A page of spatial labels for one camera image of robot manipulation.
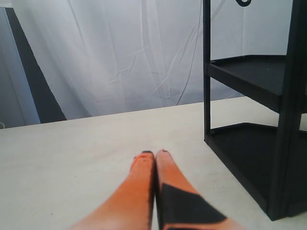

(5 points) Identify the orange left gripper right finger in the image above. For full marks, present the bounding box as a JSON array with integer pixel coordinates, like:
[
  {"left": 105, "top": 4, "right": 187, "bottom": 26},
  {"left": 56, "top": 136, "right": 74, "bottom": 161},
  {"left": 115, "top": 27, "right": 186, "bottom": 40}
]
[{"left": 155, "top": 149, "right": 242, "bottom": 230}]

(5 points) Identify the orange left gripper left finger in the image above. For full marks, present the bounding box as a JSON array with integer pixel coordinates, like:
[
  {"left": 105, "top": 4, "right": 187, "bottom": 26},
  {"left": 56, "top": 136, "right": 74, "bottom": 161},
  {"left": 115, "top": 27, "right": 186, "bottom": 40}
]
[{"left": 70, "top": 151, "right": 155, "bottom": 230}]

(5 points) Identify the black two-tier metal rack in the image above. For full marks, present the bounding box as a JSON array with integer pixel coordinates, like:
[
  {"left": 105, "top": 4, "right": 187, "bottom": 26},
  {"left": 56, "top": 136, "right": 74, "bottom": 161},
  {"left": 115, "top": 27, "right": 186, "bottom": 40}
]
[{"left": 203, "top": 0, "right": 307, "bottom": 221}]

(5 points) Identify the black hook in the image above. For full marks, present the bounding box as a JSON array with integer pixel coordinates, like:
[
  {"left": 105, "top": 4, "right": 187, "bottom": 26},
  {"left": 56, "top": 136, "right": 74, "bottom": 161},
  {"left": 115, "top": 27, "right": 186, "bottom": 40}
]
[{"left": 236, "top": 0, "right": 251, "bottom": 7}]

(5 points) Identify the dark vertical panel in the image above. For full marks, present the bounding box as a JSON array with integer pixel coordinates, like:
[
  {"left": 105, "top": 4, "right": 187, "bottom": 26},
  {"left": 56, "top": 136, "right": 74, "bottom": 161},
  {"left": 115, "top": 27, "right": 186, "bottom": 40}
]
[{"left": 5, "top": 8, "right": 66, "bottom": 123}]

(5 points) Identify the white backdrop cloth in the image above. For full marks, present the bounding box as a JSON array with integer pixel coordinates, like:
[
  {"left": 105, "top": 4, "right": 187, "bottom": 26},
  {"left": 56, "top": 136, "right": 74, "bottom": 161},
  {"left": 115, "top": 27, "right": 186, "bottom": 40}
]
[{"left": 0, "top": 0, "right": 295, "bottom": 122}]

